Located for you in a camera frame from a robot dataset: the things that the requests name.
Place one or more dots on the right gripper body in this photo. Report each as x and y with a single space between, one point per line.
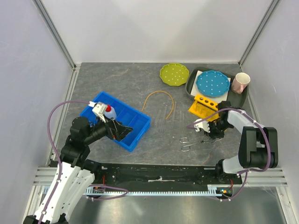
217 129

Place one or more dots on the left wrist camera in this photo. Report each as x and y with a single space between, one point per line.
98 110

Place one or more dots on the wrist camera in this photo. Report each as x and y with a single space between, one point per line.
98 110
199 125

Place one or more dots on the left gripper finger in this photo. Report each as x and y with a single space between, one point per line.
115 124
120 133

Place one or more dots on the tan rubber tube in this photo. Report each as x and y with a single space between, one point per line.
160 91

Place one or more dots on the blue dotted plate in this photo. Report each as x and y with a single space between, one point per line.
212 83

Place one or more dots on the metal crucible tongs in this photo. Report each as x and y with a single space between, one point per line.
186 144

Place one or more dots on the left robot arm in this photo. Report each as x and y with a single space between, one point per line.
74 172

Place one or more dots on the cable duct rail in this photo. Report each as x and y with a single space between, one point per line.
99 190

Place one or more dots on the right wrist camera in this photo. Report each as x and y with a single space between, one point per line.
199 125

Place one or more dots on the pink mug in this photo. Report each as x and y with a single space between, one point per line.
240 82

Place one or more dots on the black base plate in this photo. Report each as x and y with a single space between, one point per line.
159 178

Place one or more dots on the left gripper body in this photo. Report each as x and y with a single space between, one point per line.
102 129

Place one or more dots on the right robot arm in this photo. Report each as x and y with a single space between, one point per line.
258 149

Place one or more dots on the dark green tray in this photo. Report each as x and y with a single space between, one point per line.
236 100

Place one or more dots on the green dotted plate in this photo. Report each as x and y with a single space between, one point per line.
174 74

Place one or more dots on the squeeze bottle red cap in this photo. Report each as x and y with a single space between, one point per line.
110 112

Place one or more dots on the yellow test tube rack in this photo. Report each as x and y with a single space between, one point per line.
203 107

